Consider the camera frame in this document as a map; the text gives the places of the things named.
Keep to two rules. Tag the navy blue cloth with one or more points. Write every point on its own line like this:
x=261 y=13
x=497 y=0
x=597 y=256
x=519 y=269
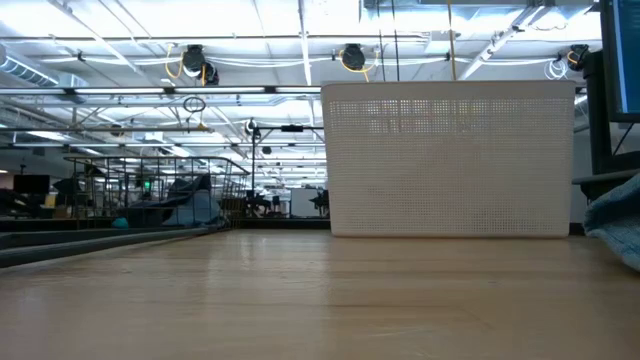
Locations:
x=187 y=187

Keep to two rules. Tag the white background board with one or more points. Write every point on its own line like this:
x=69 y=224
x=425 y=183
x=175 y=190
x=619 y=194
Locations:
x=302 y=202

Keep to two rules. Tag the black background pole stand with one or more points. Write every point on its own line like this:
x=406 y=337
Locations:
x=253 y=170

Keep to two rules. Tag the white perforated plastic basket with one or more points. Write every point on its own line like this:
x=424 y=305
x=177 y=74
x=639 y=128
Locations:
x=450 y=160

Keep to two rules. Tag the teal cloth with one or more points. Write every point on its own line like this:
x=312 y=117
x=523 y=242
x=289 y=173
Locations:
x=120 y=223

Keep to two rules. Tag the black monitor stand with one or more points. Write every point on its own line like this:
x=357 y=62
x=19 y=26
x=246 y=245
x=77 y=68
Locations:
x=597 y=125

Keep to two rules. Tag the dark grey side desk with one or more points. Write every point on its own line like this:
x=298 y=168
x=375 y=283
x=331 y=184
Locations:
x=607 y=182

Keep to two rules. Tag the dark background monitor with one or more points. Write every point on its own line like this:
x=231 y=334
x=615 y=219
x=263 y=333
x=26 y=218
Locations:
x=31 y=184

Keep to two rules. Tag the light blue striped towel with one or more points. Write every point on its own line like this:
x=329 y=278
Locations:
x=617 y=225

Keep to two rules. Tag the computer monitor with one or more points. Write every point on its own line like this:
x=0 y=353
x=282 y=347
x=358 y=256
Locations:
x=627 y=60

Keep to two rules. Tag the black metal table frame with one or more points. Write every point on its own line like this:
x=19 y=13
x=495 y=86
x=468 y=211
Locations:
x=280 y=223

